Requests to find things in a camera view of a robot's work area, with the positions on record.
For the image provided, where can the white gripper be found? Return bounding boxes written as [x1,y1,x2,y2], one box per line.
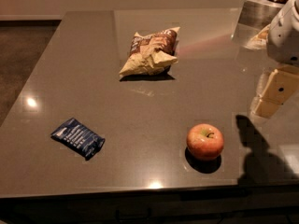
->
[252,0,299,119]

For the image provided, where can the red yellow apple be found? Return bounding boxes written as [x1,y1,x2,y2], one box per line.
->
[187,123,224,161]

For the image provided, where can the steel dispenser box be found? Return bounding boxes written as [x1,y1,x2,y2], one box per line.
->
[238,0,283,29]

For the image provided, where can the blue snack packet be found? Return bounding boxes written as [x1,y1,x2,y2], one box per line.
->
[50,118,106,161]

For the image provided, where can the brown chip bag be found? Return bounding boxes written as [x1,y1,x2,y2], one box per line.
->
[119,27,179,78]

